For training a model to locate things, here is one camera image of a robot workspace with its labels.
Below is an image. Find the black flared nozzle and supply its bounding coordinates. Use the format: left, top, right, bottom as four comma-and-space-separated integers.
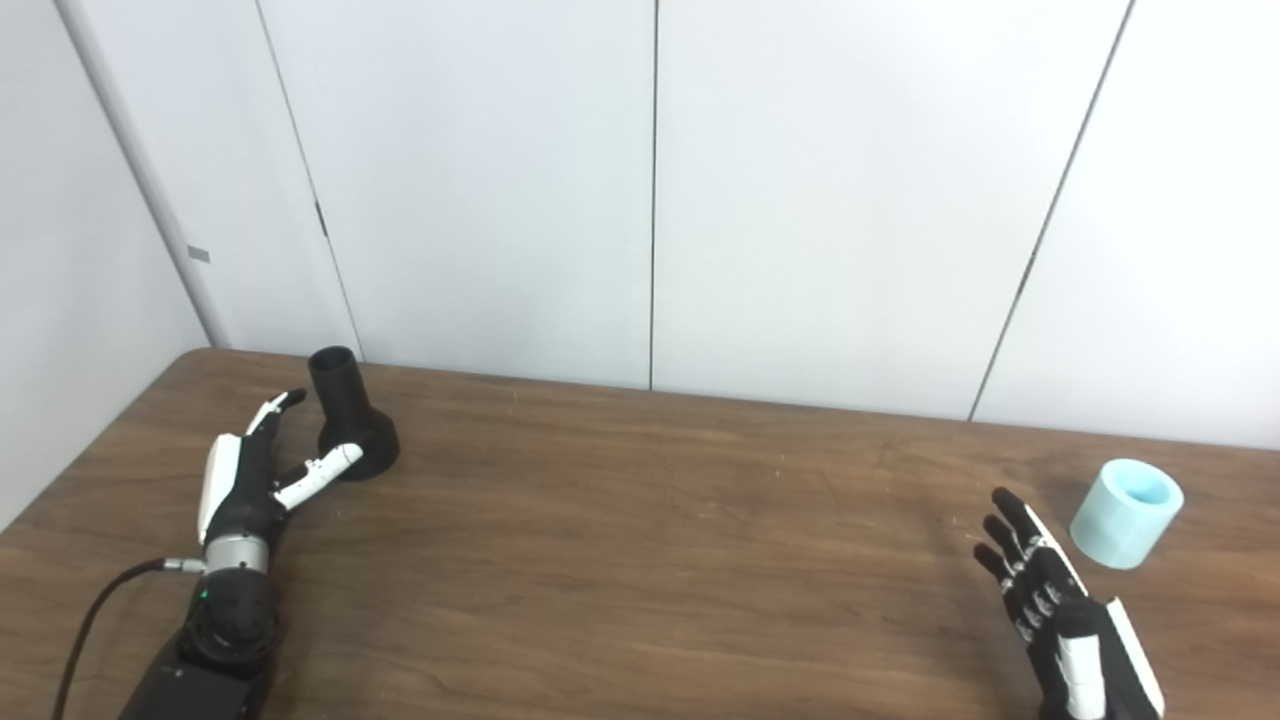
307, 346, 401, 482

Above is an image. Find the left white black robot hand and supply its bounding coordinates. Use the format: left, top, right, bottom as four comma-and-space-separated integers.
197, 388, 364, 549

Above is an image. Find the light-blue hose piece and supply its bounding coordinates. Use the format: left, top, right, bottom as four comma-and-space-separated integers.
1069, 459, 1185, 570

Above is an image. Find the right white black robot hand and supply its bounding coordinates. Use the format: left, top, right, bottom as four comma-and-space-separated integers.
973, 487, 1166, 720

